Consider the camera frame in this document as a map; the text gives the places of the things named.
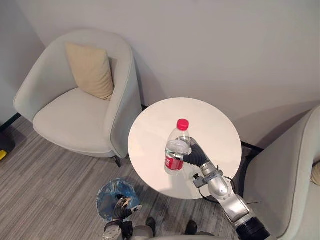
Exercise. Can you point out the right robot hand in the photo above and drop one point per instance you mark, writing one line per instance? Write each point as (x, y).
(196, 155)

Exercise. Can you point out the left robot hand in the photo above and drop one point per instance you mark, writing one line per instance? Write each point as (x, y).
(123, 208)

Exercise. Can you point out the small bin with blue bag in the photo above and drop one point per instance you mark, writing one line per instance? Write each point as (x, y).
(112, 197)

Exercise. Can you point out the clear bottle with red cap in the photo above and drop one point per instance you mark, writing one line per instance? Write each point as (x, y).
(178, 147)

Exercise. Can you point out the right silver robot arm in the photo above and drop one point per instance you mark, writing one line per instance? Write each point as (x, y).
(228, 200)

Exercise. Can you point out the round white tea table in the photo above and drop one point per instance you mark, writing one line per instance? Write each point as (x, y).
(185, 147)

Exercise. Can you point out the robot body and feet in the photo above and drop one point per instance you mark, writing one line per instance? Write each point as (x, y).
(165, 228)

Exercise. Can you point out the grey armchair with cushion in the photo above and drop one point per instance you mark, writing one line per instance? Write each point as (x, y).
(75, 105)

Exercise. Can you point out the beige cushion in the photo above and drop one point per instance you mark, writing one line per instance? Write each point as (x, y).
(91, 70)
(315, 172)

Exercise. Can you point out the black and yellow object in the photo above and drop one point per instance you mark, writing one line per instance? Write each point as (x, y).
(5, 146)

